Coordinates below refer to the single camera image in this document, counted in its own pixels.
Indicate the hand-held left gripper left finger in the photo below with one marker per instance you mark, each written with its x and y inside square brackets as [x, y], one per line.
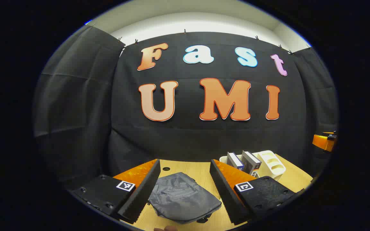
[143, 195]

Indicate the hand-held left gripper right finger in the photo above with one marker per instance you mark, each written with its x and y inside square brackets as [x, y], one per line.
[225, 195]

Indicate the grey portrait cover book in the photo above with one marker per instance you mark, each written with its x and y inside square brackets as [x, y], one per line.
[251, 162]

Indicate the black backdrop cloth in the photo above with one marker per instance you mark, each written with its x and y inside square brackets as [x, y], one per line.
[188, 138]

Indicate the white bookshelf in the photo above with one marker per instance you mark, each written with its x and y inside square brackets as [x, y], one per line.
[271, 163]

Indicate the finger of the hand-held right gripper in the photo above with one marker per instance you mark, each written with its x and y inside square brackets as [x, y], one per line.
[323, 141]

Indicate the blue cover book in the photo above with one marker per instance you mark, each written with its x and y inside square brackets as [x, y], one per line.
[234, 160]

